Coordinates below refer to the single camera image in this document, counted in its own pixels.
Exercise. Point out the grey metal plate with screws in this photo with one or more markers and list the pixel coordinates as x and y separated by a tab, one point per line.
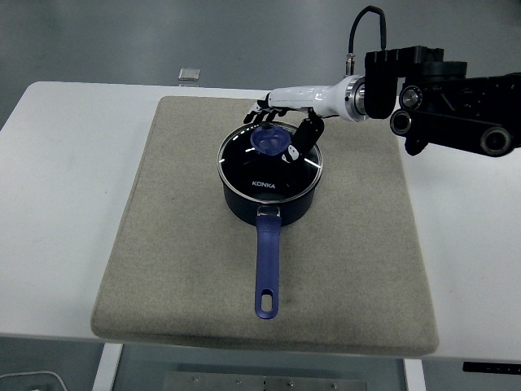
264	383

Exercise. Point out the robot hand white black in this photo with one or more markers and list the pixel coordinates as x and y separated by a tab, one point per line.
317	97

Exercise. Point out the grey fabric mat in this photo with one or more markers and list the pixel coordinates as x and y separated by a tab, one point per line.
183	244

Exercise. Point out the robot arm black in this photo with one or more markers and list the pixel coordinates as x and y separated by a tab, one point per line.
447	110

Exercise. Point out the glass lid with blue knob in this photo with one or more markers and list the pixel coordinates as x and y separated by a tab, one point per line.
260	171

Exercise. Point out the black bar under table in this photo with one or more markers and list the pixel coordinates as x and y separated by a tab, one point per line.
492	367

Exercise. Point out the small silver floor plate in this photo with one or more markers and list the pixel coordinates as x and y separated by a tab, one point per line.
189	74

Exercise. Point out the white table leg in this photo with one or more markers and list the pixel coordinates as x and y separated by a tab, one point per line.
106	366
414	376

